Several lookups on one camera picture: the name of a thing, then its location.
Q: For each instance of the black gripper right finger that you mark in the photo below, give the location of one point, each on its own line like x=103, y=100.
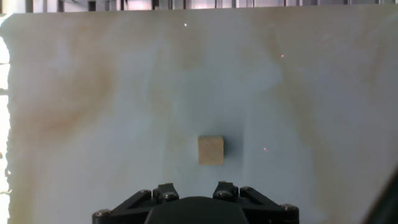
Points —
x=261, y=205

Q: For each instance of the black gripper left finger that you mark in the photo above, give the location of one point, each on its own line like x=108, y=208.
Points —
x=130, y=205

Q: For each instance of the small wooden cube block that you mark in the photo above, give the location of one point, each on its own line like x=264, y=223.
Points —
x=211, y=151

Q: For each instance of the marble pattern board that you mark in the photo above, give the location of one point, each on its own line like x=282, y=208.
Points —
x=124, y=93

